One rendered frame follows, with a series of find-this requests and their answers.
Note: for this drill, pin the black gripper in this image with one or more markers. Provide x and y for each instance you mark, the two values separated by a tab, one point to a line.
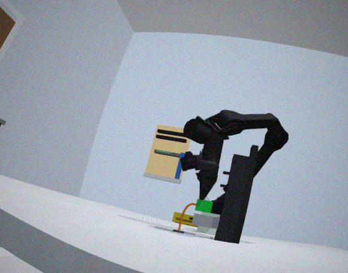
209	165

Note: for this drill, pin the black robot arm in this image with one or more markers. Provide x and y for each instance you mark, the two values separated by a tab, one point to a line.
214	130

